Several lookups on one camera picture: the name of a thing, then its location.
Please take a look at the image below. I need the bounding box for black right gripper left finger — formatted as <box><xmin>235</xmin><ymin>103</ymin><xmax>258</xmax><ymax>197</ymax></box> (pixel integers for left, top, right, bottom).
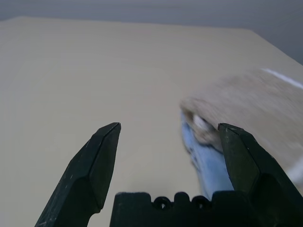
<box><xmin>34</xmin><ymin>122</ymin><xmax>122</xmax><ymax>227</ymax></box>

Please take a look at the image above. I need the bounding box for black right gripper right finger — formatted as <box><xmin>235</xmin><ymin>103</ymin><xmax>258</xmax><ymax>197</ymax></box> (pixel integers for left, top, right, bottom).
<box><xmin>217</xmin><ymin>122</ymin><xmax>303</xmax><ymax>227</ymax></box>

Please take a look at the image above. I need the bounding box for beige towel with white trim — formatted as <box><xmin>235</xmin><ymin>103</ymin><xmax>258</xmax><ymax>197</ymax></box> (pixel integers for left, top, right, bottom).
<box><xmin>179</xmin><ymin>68</ymin><xmax>303</xmax><ymax>175</ymax></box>

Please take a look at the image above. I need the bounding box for folded light blue towel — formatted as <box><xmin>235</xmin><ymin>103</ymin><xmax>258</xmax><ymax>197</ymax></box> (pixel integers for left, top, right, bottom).
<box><xmin>180</xmin><ymin>111</ymin><xmax>234</xmax><ymax>201</ymax></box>

